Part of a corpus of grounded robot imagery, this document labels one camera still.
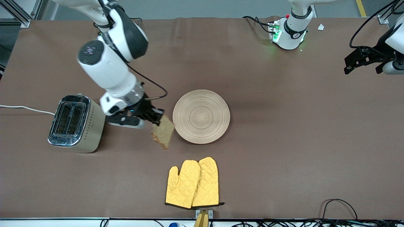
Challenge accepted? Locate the brown bread toast slice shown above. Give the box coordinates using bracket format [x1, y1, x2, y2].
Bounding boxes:
[151, 115, 175, 149]

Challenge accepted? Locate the round light wooden plate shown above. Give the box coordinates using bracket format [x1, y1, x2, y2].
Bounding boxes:
[172, 90, 231, 144]

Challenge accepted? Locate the chrome and beige toaster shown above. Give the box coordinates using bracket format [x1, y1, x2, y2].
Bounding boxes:
[47, 93, 106, 153]

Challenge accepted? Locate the yellow quilted oven mitt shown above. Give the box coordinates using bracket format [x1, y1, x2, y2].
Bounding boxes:
[191, 157, 225, 208]
[165, 160, 201, 209]

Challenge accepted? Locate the brown table cover sheet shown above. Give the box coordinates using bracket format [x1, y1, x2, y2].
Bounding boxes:
[0, 16, 404, 219]

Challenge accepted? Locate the aluminium frame profile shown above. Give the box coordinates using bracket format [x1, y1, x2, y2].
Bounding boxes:
[377, 0, 404, 25]
[0, 0, 50, 28]

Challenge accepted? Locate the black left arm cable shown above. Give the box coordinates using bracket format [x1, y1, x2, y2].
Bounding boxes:
[349, 0, 399, 48]

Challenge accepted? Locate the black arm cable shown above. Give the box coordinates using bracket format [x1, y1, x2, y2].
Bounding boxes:
[98, 0, 168, 100]
[349, 0, 399, 48]

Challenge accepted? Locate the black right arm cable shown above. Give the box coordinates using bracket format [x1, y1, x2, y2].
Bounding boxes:
[98, 0, 168, 100]

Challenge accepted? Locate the white toaster power cable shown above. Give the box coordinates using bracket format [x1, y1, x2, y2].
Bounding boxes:
[0, 105, 56, 116]

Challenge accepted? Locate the black left base cable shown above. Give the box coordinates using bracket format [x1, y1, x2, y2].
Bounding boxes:
[242, 16, 272, 34]

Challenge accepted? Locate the wooden stick with metal bracket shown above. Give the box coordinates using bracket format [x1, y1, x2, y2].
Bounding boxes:
[193, 209, 214, 227]

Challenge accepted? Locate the black looped cable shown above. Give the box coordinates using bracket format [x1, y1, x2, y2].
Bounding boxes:
[321, 198, 359, 221]

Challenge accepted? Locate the black cable bundle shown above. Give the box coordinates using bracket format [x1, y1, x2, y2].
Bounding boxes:
[230, 219, 404, 227]

